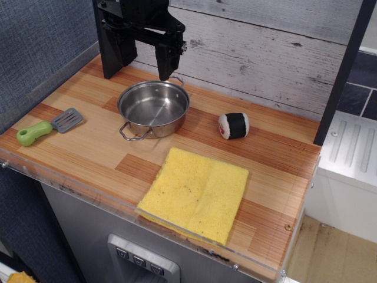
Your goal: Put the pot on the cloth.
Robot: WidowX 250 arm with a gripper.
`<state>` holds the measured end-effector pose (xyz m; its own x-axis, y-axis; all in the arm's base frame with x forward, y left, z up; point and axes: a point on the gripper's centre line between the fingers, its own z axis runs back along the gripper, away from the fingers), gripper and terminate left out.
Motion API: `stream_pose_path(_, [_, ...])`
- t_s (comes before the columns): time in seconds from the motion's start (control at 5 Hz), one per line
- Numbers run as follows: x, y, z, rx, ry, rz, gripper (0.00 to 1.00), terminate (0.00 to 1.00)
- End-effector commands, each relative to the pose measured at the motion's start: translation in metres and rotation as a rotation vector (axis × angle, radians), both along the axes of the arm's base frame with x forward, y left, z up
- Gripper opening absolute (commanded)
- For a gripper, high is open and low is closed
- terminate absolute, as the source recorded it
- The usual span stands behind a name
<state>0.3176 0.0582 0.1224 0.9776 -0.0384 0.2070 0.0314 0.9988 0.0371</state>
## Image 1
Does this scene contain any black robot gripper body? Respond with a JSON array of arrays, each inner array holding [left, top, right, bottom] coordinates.
[[98, 1, 186, 55]]

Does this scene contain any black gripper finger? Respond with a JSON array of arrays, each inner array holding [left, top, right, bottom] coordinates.
[[155, 45, 180, 81], [115, 33, 137, 67]]

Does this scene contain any stainless steel pot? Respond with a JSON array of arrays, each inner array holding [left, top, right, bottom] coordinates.
[[117, 75, 190, 141]]

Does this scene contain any yellow cloth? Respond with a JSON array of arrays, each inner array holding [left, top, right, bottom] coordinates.
[[137, 147, 249, 245]]

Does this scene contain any plush sushi roll toy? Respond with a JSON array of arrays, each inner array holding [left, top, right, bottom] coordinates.
[[218, 113, 250, 140]]

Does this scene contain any clear acrylic edge guard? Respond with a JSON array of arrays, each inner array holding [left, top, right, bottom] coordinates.
[[1, 149, 287, 282]]

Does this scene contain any silver dispenser button panel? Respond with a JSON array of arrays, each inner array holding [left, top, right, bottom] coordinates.
[[107, 233, 181, 282]]

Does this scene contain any white toy sink unit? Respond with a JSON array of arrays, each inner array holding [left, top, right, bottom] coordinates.
[[305, 111, 376, 242]]

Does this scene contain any yellow black object corner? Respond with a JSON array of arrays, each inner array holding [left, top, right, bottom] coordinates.
[[7, 272, 36, 283]]

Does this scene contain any black left frame post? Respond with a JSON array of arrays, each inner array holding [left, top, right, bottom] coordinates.
[[92, 0, 123, 79]]

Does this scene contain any black frame post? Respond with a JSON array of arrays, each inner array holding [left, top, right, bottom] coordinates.
[[313, 0, 376, 146], [92, 0, 123, 79]]

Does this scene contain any green handled grey spatula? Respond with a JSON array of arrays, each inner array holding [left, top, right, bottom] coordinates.
[[16, 108, 83, 146]]

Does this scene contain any black right frame post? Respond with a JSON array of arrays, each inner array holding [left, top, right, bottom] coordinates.
[[313, 0, 376, 146]]

